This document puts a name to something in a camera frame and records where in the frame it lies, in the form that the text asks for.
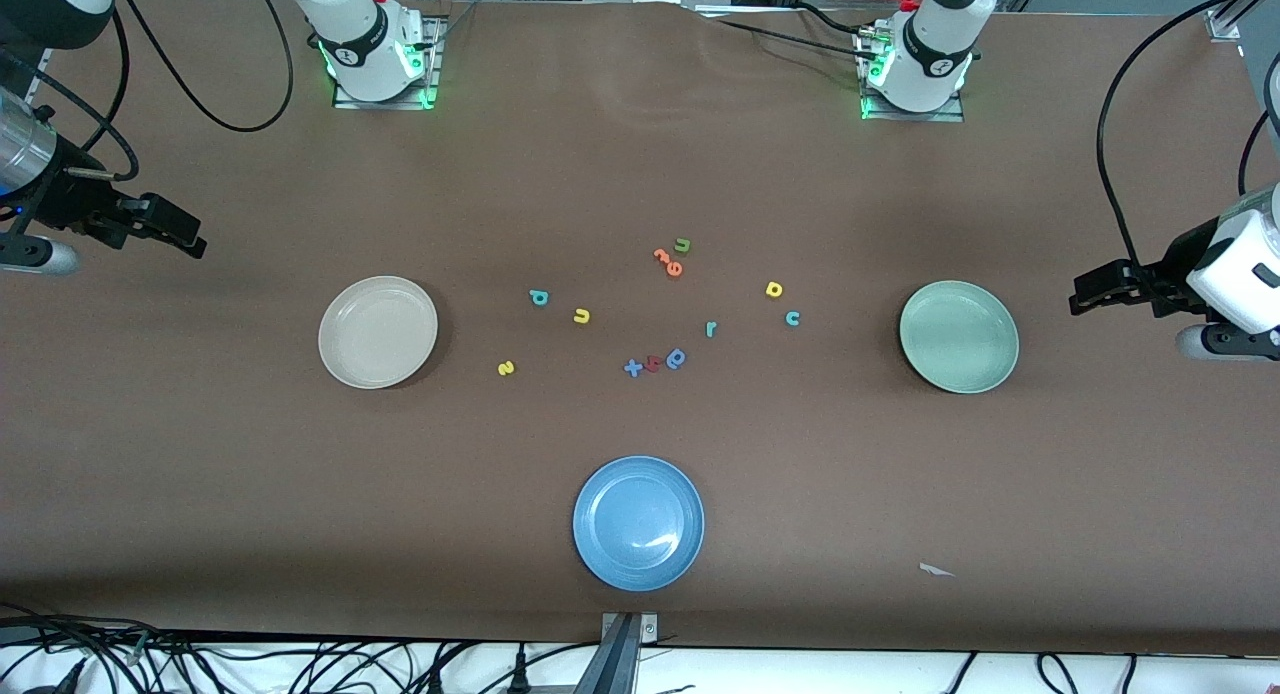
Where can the grey metal bracket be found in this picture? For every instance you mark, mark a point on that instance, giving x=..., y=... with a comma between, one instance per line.
x=622, y=654

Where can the brown table cover sheet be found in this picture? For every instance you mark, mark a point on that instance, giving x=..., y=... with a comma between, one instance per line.
x=200, y=474

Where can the white paper scrap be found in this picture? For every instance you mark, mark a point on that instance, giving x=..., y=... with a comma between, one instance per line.
x=933, y=570

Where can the beige plate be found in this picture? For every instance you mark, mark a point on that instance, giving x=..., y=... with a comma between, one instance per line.
x=377, y=332

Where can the black power plug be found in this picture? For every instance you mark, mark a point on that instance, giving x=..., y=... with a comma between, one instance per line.
x=520, y=674

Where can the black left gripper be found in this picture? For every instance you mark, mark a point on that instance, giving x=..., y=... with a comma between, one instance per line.
x=1168, y=270

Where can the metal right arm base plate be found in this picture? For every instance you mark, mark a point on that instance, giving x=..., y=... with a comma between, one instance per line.
x=345, y=101

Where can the green plate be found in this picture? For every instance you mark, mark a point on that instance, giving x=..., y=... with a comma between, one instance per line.
x=958, y=336

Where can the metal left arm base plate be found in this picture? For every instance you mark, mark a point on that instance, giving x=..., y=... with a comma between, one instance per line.
x=950, y=115

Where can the blue letter a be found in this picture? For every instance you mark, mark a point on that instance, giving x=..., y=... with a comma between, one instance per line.
x=676, y=359

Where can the blue plate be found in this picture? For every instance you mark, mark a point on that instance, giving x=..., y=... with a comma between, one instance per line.
x=638, y=522

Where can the aluminium frame rail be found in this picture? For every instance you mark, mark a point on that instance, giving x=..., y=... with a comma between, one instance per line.
x=1225, y=19

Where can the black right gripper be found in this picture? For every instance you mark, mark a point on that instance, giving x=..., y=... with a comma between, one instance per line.
x=70, y=200

